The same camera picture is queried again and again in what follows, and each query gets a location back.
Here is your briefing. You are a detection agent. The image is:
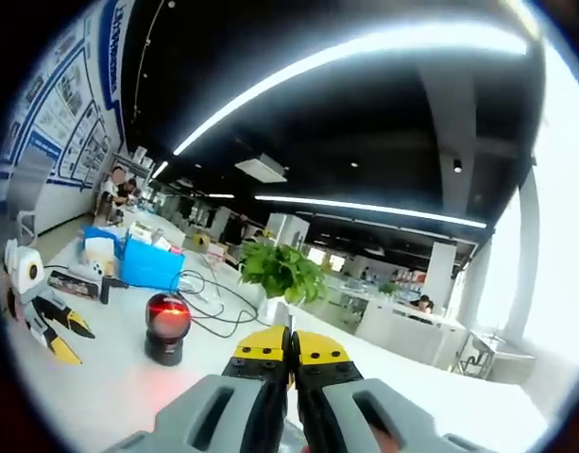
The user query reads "white ceiling air vent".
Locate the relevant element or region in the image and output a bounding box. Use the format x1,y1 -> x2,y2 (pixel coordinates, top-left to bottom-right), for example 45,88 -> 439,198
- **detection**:
233,153 -> 291,184

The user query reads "white desk partition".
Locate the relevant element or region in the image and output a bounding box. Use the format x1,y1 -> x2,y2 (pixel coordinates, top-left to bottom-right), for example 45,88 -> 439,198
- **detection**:
353,299 -> 466,370

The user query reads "black handheld device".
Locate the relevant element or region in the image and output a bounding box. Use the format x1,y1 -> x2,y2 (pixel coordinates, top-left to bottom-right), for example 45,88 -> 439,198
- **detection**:
98,276 -> 129,306

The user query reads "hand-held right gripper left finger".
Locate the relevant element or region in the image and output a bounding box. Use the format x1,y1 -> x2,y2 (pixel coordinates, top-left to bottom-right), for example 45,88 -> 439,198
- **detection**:
110,325 -> 294,453

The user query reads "white storage shelf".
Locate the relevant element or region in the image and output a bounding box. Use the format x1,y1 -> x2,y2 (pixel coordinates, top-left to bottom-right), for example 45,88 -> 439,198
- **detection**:
110,144 -> 157,183

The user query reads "blue white wall poster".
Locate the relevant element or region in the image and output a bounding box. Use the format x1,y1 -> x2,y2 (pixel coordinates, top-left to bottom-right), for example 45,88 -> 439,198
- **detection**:
0,0 -> 128,190

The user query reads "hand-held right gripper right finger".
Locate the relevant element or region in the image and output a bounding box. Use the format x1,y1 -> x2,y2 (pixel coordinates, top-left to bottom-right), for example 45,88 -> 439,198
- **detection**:
292,329 -> 486,453

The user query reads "steel sink counter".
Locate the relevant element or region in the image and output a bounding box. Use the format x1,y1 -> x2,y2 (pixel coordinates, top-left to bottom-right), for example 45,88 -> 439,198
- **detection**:
456,328 -> 538,377

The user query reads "white blue plastic bag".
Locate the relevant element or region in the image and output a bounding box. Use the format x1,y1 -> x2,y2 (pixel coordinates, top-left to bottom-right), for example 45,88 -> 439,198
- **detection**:
78,225 -> 119,265

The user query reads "black barcode scanner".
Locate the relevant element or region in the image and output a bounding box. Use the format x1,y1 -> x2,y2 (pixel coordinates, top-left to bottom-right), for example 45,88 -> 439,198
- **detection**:
144,292 -> 195,365

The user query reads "white ceiling light strip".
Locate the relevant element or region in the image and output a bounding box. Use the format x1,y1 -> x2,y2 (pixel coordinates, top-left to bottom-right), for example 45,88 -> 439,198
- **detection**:
254,193 -> 487,230
173,21 -> 529,157

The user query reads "flat dark printed carton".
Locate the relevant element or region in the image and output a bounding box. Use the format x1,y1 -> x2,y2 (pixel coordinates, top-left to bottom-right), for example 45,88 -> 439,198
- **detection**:
46,270 -> 102,299

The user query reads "black scanner cable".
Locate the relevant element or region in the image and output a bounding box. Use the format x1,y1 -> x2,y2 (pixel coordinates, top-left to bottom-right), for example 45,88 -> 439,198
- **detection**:
175,268 -> 277,340

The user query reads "blue plastic box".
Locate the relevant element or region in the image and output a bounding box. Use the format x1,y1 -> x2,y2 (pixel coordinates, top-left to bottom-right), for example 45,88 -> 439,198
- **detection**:
120,234 -> 187,292

